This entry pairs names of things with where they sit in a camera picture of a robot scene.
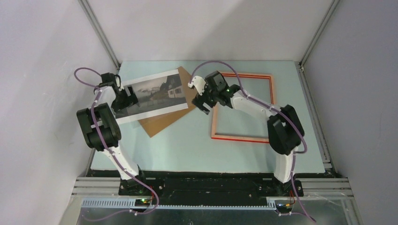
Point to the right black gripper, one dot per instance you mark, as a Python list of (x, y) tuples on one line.
[(199, 100)]

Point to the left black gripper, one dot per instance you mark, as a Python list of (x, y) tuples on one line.
[(130, 100)]

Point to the brown backing board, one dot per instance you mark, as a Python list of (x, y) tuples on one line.
[(168, 121)]

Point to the red wooden picture frame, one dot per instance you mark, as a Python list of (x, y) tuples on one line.
[(216, 136)]

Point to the landscape photo print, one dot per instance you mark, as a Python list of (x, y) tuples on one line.
[(157, 94)]

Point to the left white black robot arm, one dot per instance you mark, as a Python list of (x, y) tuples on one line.
[(101, 130)]

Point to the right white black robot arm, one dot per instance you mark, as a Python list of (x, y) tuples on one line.
[(285, 132)]

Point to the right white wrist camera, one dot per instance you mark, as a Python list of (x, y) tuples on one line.
[(198, 83)]

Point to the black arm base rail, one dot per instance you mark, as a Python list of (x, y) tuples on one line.
[(209, 189)]

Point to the grey slotted cable duct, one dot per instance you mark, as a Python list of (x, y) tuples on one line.
[(138, 204)]

